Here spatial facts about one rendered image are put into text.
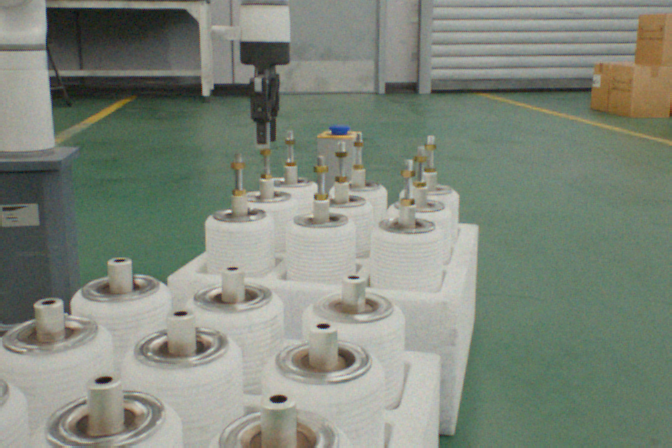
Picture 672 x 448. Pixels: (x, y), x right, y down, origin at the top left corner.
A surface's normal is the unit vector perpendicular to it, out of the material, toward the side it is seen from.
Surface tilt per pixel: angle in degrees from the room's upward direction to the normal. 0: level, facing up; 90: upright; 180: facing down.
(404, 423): 0
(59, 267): 90
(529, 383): 0
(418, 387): 0
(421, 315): 90
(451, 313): 90
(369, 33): 90
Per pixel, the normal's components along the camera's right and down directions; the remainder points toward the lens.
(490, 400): 0.00, -0.98
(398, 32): 0.11, 0.22
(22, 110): 0.41, 0.19
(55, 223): 0.76, 0.08
